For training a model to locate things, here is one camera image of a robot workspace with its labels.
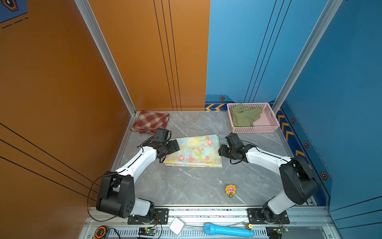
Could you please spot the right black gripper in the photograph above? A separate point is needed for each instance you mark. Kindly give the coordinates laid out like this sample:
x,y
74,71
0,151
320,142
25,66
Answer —
x,y
222,151

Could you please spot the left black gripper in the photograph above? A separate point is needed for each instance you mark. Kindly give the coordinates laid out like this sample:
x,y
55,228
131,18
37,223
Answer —
x,y
172,148

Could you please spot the red plaid skirt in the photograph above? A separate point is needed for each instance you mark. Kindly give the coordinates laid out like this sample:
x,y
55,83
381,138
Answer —
x,y
148,122

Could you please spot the floral pastel skirt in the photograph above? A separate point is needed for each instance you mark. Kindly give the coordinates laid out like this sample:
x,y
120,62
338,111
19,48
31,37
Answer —
x,y
196,151

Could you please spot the pink perforated plastic basket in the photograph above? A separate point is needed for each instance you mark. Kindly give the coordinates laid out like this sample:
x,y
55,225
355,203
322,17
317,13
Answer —
x,y
267,122

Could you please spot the olive green skirt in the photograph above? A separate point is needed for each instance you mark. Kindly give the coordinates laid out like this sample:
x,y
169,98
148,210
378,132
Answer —
x,y
243,116

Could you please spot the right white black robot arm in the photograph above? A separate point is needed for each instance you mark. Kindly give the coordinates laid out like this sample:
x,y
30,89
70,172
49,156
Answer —
x,y
297,176

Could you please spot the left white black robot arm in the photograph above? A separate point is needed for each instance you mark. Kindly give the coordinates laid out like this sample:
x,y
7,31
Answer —
x,y
116,194

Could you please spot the yellow sunflower toy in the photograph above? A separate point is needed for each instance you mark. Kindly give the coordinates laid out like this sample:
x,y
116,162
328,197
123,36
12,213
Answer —
x,y
230,190

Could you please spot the white square card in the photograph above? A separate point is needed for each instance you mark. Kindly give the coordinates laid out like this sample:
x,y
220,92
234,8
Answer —
x,y
177,226

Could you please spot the left green circuit board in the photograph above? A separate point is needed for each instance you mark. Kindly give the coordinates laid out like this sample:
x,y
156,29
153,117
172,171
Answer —
x,y
147,232

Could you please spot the green circuit board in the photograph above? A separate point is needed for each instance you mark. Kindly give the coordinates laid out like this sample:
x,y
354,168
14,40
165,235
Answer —
x,y
281,230
147,232

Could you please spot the cyan toy microphone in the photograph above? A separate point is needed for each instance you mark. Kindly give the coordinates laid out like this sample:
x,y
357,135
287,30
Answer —
x,y
212,229

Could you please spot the right green circuit board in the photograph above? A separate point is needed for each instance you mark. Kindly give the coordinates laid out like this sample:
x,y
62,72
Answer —
x,y
281,230

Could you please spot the orange black tape measure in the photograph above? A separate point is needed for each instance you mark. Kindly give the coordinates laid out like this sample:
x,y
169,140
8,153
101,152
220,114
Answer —
x,y
100,232

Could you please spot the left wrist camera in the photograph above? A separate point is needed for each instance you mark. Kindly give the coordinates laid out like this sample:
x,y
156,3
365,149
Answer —
x,y
162,136

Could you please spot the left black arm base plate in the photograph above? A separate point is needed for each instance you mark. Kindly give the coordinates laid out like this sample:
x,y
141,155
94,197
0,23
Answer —
x,y
160,215

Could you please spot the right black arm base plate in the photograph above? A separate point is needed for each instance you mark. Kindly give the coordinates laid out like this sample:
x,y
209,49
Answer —
x,y
266,216

